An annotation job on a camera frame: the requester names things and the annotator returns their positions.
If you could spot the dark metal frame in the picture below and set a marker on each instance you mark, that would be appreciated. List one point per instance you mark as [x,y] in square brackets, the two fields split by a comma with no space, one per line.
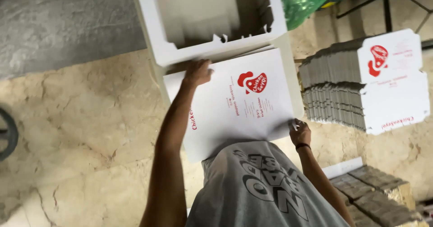
[387,7]

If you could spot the green plastic bag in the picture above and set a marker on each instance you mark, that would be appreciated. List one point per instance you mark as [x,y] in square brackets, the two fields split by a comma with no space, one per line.
[301,2]

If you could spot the person's left fingers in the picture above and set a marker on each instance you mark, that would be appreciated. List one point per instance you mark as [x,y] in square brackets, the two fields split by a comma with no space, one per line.
[207,67]

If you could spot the white printed carton sheet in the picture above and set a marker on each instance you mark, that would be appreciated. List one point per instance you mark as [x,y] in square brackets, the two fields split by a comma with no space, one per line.
[230,118]

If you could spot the person's right fingers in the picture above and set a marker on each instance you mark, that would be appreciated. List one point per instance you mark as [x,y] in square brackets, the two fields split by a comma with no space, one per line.
[295,124]

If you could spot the open white carton box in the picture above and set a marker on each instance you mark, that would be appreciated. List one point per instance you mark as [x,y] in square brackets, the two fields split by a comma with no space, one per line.
[159,27]

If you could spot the person's right hand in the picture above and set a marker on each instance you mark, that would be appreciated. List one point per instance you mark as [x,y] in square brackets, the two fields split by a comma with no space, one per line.
[300,135]

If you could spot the bundles of grey cardboard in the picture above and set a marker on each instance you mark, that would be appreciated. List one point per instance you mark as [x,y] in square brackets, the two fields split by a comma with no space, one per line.
[375,196]

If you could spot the person's grey printed t-shirt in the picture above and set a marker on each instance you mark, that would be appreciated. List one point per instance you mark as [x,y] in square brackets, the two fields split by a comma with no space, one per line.
[257,189]

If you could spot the large white closed carton box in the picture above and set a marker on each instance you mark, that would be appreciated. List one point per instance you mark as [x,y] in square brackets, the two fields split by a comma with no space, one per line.
[291,78]

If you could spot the white cardboard strip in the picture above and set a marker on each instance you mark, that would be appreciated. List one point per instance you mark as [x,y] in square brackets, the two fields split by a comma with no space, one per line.
[341,168]

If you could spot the black wristband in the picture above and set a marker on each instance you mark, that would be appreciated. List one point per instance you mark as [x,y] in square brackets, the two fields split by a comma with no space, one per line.
[302,146]

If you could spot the person's left hand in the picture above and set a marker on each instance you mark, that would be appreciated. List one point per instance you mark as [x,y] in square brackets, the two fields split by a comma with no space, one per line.
[196,73]

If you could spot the black round wheel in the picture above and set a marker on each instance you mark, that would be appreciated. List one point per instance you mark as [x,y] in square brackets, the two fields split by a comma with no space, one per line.
[12,135]

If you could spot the stack of flat printed cartons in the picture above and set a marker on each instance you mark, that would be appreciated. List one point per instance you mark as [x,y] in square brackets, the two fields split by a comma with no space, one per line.
[379,85]

